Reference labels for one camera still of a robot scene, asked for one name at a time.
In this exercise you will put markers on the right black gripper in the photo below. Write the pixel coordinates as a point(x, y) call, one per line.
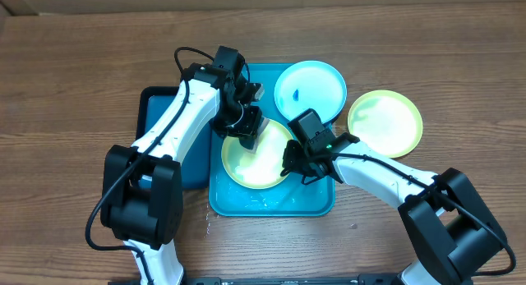
point(290, 158)

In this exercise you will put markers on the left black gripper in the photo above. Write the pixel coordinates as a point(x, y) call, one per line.
point(255, 113)

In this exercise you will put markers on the green and orange sponge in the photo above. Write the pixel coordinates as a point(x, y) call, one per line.
point(250, 144)

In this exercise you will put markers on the yellow plate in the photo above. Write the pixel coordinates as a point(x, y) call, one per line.
point(387, 121)
point(260, 169)

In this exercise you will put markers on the light blue plate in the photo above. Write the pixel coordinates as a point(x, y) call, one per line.
point(310, 84)

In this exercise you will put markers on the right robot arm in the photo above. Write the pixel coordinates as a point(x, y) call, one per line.
point(451, 229)

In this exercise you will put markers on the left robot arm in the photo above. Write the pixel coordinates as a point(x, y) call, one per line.
point(142, 200)

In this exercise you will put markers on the teal plastic tray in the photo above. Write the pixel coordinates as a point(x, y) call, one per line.
point(289, 198)

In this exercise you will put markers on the black water tray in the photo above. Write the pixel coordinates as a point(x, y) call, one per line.
point(195, 168)

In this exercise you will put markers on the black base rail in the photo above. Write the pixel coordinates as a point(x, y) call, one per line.
point(287, 281)

